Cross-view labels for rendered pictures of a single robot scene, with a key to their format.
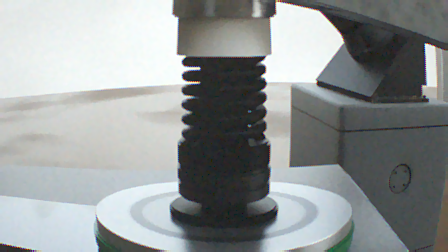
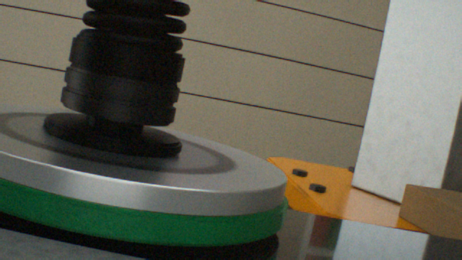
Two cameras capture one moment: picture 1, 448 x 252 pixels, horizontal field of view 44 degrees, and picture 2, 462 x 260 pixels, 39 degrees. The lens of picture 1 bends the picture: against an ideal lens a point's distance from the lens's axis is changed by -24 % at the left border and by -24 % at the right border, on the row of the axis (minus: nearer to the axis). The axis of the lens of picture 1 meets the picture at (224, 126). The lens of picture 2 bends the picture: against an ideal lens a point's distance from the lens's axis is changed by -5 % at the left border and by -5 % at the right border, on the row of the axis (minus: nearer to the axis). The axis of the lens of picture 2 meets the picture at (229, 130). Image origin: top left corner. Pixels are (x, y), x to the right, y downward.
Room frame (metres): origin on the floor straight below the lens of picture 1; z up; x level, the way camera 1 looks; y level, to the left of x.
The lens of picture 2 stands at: (0.92, 0.05, 0.96)
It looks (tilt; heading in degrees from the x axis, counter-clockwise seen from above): 6 degrees down; 178
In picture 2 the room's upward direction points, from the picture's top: 12 degrees clockwise
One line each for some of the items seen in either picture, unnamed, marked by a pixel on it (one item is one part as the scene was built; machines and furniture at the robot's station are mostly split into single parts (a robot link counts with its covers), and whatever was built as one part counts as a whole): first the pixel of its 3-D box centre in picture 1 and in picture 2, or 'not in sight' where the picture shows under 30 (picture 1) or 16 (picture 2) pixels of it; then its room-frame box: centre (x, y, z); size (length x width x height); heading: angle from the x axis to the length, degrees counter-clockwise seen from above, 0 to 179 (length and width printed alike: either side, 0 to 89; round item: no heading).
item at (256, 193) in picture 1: (223, 186); (118, 104); (0.52, 0.00, 0.92); 0.07 x 0.07 x 0.01
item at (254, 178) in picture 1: (224, 171); (121, 84); (0.52, 0.00, 0.93); 0.07 x 0.07 x 0.01
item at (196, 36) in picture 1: (224, 31); not in sight; (0.52, 0.00, 1.04); 0.07 x 0.07 x 0.04
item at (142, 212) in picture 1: (223, 219); (109, 149); (0.52, 0.00, 0.89); 0.21 x 0.21 x 0.01
